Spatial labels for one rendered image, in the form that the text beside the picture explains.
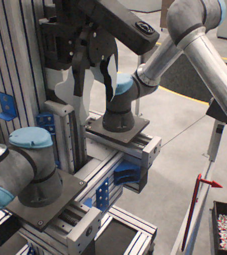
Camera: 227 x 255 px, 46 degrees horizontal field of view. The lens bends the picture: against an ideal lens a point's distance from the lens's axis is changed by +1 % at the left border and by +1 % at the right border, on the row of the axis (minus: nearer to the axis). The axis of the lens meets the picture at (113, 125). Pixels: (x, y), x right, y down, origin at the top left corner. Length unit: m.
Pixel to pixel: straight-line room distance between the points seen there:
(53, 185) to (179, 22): 0.62
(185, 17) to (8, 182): 0.65
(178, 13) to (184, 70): 1.79
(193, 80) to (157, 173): 0.92
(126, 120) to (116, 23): 0.84
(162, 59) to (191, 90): 1.59
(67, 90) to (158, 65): 0.73
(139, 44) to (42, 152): 0.51
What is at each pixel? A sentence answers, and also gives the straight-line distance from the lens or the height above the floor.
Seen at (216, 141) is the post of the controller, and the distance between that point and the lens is 1.33.
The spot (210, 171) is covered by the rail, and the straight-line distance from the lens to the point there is 1.33.
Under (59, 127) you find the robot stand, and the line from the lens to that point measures 1.00.
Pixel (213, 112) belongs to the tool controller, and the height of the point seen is 1.09.
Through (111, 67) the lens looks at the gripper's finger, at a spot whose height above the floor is 1.54.
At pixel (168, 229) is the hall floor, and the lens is 2.15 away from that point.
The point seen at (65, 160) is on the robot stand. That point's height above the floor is 1.01.
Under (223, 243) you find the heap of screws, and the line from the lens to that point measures 1.11.
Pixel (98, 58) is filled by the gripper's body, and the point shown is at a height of 1.57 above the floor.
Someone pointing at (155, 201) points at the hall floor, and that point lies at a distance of 2.30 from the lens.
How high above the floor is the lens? 1.70
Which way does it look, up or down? 32 degrees down
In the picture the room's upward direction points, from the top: straight up
